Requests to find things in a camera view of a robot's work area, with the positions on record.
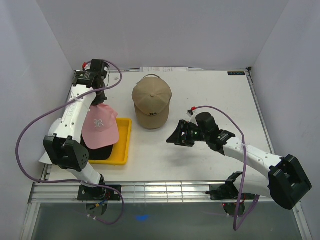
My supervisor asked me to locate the beige baseball cap black R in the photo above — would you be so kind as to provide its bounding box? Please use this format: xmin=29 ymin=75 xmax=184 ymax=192
xmin=131 ymin=74 xmax=172 ymax=130

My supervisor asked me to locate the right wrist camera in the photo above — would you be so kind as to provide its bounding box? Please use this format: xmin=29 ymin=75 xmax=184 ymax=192
xmin=187 ymin=106 xmax=197 ymax=125

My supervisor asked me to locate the black NY baseball cap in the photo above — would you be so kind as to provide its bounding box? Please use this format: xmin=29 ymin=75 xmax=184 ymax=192
xmin=80 ymin=136 xmax=114 ymax=161

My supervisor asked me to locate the aluminium front rail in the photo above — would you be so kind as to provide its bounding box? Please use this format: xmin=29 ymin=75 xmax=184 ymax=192
xmin=27 ymin=181 xmax=301 ymax=205

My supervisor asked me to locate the purple cable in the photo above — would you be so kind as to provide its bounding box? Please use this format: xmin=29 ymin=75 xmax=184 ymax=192
xmin=16 ymin=60 xmax=125 ymax=225
xmin=191 ymin=105 xmax=261 ymax=231

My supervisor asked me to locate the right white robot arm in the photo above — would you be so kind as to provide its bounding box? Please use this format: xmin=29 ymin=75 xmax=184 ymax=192
xmin=166 ymin=112 xmax=312 ymax=210

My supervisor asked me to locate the white NY baseball cap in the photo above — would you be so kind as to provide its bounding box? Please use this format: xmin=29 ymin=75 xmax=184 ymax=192
xmin=39 ymin=118 xmax=63 ymax=166

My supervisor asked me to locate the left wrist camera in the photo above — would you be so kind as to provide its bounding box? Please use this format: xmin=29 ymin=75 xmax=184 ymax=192
xmin=82 ymin=61 xmax=91 ymax=71

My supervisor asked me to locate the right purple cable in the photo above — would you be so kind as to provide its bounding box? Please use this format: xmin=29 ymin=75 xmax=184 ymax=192
xmin=191 ymin=105 xmax=261 ymax=231

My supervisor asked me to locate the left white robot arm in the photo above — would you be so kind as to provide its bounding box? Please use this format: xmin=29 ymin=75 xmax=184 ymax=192
xmin=39 ymin=59 xmax=110 ymax=200

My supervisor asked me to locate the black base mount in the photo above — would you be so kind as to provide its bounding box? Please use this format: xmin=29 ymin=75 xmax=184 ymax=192
xmin=77 ymin=185 xmax=121 ymax=201
xmin=205 ymin=183 xmax=256 ymax=201

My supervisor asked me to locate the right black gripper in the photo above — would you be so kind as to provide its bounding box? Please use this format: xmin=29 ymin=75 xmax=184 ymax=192
xmin=166 ymin=120 xmax=209 ymax=148

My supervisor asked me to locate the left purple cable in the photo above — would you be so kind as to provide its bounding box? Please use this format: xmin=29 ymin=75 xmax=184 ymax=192
xmin=16 ymin=60 xmax=125 ymax=225

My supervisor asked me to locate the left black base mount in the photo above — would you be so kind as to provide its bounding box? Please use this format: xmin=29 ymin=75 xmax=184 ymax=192
xmin=77 ymin=185 xmax=121 ymax=201

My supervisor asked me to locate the yellow plastic tray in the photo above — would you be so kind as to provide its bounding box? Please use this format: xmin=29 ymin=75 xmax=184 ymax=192
xmin=89 ymin=118 xmax=132 ymax=166

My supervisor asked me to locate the pink baseball cap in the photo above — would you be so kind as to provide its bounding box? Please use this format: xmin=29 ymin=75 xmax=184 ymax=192
xmin=81 ymin=103 xmax=120 ymax=150

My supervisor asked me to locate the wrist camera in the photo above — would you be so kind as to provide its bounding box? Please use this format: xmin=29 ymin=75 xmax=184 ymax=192
xmin=82 ymin=61 xmax=91 ymax=71
xmin=187 ymin=106 xmax=197 ymax=125

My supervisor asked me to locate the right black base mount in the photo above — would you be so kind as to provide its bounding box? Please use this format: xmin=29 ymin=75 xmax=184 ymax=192
xmin=205 ymin=183 xmax=256 ymax=201

